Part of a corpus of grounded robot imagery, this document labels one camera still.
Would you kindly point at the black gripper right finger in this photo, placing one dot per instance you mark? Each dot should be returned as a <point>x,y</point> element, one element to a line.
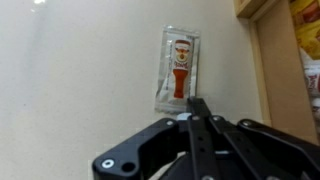
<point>266,150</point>

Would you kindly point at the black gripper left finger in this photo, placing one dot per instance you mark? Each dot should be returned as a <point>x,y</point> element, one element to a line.
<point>140,146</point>

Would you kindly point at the white ketchup packet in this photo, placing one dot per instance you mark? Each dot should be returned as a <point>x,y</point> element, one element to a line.
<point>176,66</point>

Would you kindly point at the white ketchup packets pile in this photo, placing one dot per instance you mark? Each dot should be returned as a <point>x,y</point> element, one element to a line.
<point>313,83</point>

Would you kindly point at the wooden tiered condiment organizer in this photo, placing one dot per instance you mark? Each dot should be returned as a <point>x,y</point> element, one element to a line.
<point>283,83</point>

